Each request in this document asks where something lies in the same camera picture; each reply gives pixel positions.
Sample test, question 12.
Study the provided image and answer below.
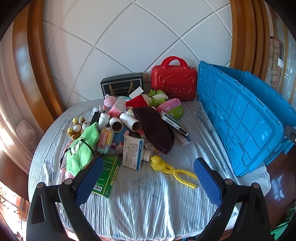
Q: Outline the white cardboard tube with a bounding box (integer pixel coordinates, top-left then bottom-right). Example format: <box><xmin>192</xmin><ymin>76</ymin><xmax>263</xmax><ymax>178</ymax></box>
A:
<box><xmin>109</xmin><ymin>116</ymin><xmax>124</xmax><ymax>132</ymax></box>
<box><xmin>119</xmin><ymin>112</ymin><xmax>141</xmax><ymax>131</ymax></box>

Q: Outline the yellow duck snowball clamp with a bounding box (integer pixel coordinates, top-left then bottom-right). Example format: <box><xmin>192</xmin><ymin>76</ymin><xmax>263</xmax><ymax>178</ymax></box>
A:
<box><xmin>150</xmin><ymin>155</ymin><xmax>199</xmax><ymax>189</ymax></box>

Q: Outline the white blue medicine box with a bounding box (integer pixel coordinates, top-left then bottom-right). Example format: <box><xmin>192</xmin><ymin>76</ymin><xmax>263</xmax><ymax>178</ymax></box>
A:
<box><xmin>122</xmin><ymin>136</ymin><xmax>145</xmax><ymax>170</ymax></box>

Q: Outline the wooden door frame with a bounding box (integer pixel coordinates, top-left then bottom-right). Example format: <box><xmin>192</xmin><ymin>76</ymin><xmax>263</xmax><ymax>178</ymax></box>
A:
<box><xmin>230</xmin><ymin>0</ymin><xmax>271</xmax><ymax>79</ymax></box>
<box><xmin>11</xmin><ymin>0</ymin><xmax>65</xmax><ymax>131</ymax></box>

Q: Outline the red plastic carry case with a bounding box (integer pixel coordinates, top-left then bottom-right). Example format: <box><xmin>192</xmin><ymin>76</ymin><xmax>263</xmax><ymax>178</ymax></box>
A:
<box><xmin>151</xmin><ymin>56</ymin><xmax>199</xmax><ymax>101</ymax></box>

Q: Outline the pink white paper box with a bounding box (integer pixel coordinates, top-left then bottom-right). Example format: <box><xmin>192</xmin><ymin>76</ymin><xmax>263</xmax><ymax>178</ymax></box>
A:
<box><xmin>107</xmin><ymin>104</ymin><xmax>126</xmax><ymax>118</ymax></box>

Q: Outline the yellow brown bear plush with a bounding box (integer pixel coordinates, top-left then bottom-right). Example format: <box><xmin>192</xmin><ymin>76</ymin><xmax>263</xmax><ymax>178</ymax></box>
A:
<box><xmin>67</xmin><ymin>117</ymin><xmax>87</xmax><ymax>141</ymax></box>

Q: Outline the pink green wipes pack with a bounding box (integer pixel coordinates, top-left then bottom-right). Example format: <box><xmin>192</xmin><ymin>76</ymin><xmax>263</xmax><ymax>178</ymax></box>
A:
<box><xmin>157</xmin><ymin>98</ymin><xmax>184</xmax><ymax>118</ymax></box>

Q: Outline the green frog plush toy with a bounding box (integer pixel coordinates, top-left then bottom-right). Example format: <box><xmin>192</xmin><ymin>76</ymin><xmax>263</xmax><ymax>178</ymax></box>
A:
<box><xmin>148</xmin><ymin>89</ymin><xmax>168</xmax><ymax>106</ymax></box>

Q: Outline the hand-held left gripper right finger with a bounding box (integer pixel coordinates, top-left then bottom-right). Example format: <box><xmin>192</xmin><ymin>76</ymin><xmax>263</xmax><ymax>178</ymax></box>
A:
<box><xmin>194</xmin><ymin>158</ymin><xmax>271</xmax><ymax>241</ymax></box>

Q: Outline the long green medicine box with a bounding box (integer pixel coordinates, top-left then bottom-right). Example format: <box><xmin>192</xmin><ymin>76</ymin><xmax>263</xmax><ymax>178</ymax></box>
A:
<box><xmin>161</xmin><ymin>111</ymin><xmax>189</xmax><ymax>136</ymax></box>

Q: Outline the green plush eye mask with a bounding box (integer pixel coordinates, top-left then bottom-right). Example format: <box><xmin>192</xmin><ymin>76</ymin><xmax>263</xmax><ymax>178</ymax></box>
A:
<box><xmin>60</xmin><ymin>122</ymin><xmax>100</xmax><ymax>175</ymax></box>

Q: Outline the small pink plush toy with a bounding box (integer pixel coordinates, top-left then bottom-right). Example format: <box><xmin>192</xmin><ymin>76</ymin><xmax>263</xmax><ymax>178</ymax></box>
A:
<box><xmin>60</xmin><ymin>162</ymin><xmax>75</xmax><ymax>180</ymax></box>

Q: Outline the rolled patterned carpet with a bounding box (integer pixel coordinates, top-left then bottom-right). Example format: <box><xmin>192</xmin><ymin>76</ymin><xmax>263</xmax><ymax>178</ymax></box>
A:
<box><xmin>266</xmin><ymin>37</ymin><xmax>285</xmax><ymax>90</ymax></box>

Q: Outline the black gift box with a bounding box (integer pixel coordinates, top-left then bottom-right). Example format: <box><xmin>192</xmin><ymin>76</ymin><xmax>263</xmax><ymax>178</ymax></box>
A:
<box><xmin>100</xmin><ymin>72</ymin><xmax>145</xmax><ymax>100</ymax></box>

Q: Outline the black rectangular object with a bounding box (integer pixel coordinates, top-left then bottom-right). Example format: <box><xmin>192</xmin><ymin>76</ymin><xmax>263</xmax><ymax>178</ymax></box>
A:
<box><xmin>90</xmin><ymin>111</ymin><xmax>101</xmax><ymax>124</ymax></box>

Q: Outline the green plastic bag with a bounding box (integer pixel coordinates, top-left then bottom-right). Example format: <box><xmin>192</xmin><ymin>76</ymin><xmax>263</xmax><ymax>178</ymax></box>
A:
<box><xmin>270</xmin><ymin>222</ymin><xmax>294</xmax><ymax>241</ymax></box>

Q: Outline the pink pig plush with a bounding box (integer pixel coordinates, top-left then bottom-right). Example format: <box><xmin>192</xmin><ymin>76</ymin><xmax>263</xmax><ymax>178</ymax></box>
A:
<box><xmin>103</xmin><ymin>94</ymin><xmax>116</xmax><ymax>109</ymax></box>

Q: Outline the orange pink packet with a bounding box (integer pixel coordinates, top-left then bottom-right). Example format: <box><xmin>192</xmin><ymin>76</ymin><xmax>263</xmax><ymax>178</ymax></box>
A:
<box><xmin>97</xmin><ymin>128</ymin><xmax>115</xmax><ymax>154</ymax></box>

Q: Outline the dark maroon cloth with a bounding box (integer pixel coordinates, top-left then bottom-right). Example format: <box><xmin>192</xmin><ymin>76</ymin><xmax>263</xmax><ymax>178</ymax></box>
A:
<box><xmin>132</xmin><ymin>107</ymin><xmax>174</xmax><ymax>155</ymax></box>

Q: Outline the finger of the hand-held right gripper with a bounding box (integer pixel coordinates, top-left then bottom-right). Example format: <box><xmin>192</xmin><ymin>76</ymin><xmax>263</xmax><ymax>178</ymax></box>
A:
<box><xmin>284</xmin><ymin>125</ymin><xmax>296</xmax><ymax>145</ymax></box>

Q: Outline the small white box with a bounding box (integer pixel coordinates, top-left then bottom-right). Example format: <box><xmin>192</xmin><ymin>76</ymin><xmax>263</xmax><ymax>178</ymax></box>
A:
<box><xmin>129</xmin><ymin>87</ymin><xmax>144</xmax><ymax>99</ymax></box>

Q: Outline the blue plastic crate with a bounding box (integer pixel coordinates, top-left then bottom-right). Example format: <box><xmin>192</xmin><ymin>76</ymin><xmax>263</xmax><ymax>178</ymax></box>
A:
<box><xmin>198</xmin><ymin>61</ymin><xmax>296</xmax><ymax>177</ymax></box>

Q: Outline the red plush toy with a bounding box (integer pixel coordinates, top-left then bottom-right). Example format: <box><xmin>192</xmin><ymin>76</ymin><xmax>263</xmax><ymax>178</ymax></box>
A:
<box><xmin>125</xmin><ymin>95</ymin><xmax>152</xmax><ymax>108</ymax></box>

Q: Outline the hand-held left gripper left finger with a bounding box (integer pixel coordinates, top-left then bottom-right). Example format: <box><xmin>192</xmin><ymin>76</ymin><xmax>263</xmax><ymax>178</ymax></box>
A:
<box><xmin>26</xmin><ymin>157</ymin><xmax>104</xmax><ymax>241</ymax></box>

